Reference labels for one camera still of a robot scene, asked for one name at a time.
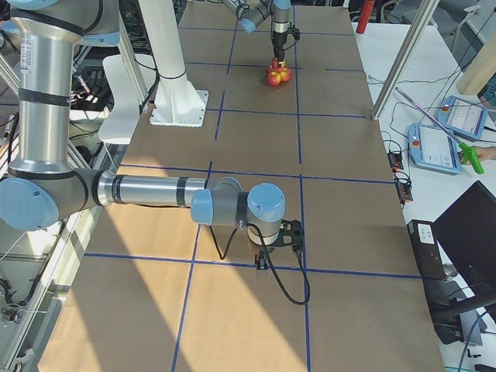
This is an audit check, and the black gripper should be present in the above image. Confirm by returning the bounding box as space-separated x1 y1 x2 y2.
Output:
271 33 288 58
250 243 275 262

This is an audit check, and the carried red yellow apple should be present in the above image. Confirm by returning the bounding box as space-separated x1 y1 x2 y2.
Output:
270 57 287 74

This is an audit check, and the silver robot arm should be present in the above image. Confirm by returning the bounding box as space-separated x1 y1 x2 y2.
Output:
222 0 291 64
1 1 288 255

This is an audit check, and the red yellow apple far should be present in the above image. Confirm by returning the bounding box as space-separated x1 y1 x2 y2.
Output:
280 67 292 82

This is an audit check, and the red yellow apple near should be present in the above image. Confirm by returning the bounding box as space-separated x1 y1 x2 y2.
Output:
266 71 282 87

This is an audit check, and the red cylinder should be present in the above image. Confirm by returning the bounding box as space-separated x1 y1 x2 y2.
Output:
356 0 375 34

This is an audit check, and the black box device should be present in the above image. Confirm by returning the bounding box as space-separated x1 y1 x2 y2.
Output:
407 219 446 281

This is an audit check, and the orange black usb hub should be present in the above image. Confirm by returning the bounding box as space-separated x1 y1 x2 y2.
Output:
387 151 404 172

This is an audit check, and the white chair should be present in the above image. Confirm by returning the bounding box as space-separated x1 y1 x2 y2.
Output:
98 54 150 145

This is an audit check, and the blue teach pendant near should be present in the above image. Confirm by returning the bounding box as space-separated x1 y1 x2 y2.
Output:
408 123 461 175

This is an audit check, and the blue teach pendant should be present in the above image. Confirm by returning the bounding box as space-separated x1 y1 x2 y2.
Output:
408 123 461 175
437 95 488 140

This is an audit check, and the blue teach pendant far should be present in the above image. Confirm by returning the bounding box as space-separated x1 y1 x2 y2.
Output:
437 95 488 140

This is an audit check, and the black laptop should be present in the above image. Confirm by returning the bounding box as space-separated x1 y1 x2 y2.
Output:
434 181 495 294

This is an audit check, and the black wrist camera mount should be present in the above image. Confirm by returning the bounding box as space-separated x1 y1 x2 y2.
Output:
274 219 305 249
288 24 301 43

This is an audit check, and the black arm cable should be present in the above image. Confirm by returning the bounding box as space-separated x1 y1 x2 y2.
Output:
208 222 312 305

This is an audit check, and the white camera pillar with base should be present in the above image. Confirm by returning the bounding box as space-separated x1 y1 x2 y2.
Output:
139 0 208 128

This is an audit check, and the aluminium frame post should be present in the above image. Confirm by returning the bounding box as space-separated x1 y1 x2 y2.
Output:
370 0 439 120

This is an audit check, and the silver grabber stick green handle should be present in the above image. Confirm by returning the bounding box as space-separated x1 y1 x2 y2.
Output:
395 88 484 174

